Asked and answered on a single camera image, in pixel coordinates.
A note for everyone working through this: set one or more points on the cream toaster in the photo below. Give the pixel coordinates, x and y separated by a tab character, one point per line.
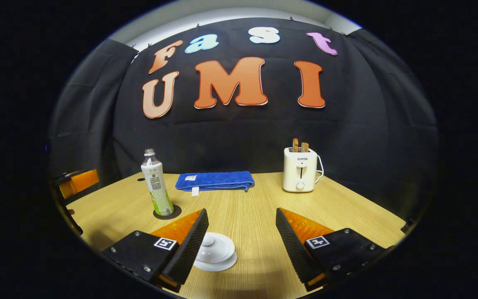
300	170

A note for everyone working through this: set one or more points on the black table clamp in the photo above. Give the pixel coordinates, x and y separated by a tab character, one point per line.
407	226

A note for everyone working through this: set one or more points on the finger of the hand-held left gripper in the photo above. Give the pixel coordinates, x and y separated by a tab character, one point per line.
83	182

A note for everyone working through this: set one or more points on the brown bread slice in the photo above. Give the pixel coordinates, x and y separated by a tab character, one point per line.
295	145
304	147

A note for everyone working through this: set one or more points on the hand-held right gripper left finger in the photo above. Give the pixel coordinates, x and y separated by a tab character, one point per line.
189	249

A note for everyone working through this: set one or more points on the white saucer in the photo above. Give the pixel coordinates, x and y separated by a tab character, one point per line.
218	268

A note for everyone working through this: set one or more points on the blue folded towel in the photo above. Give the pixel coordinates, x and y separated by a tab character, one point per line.
218	180

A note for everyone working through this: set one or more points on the clear green-label water bottle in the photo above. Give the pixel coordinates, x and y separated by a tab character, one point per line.
156	182

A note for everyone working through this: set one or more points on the dark round coaster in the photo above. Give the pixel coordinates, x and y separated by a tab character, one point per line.
176	211

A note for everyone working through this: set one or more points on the white teacup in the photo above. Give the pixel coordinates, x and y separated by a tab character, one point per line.
231	254

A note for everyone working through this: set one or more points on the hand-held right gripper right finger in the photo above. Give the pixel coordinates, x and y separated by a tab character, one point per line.
295	253

